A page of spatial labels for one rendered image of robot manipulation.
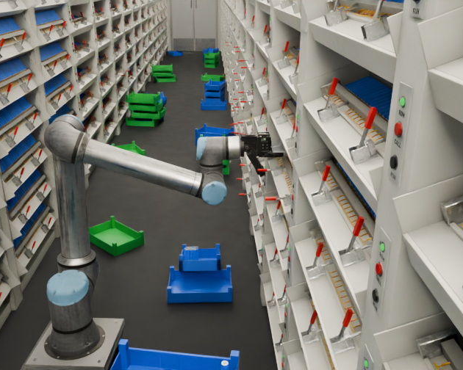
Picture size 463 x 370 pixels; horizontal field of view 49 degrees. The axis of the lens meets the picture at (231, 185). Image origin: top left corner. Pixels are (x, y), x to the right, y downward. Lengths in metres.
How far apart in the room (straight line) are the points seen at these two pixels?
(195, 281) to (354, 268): 1.69
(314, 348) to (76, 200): 1.07
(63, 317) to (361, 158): 1.41
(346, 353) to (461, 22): 0.67
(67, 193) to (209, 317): 0.84
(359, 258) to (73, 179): 1.28
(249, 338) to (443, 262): 1.68
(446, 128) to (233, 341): 1.71
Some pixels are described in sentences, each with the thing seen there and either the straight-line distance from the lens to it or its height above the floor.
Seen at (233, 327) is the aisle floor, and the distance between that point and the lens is 2.27.
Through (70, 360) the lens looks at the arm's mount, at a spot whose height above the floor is 0.09.
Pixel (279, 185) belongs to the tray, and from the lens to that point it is 1.80.
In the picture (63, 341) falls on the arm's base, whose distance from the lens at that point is 2.06.
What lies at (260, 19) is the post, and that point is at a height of 1.22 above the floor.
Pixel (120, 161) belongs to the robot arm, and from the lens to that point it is 1.78.
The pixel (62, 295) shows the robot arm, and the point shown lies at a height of 0.33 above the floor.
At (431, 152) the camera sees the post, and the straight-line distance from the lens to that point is 0.62.
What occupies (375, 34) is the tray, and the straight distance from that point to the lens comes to 0.82.
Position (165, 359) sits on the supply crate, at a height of 0.51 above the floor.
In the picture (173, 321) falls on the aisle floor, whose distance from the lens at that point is 2.31.
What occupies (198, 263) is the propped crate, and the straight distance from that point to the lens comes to 2.46.
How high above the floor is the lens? 1.39
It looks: 22 degrees down
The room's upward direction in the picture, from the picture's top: 1 degrees clockwise
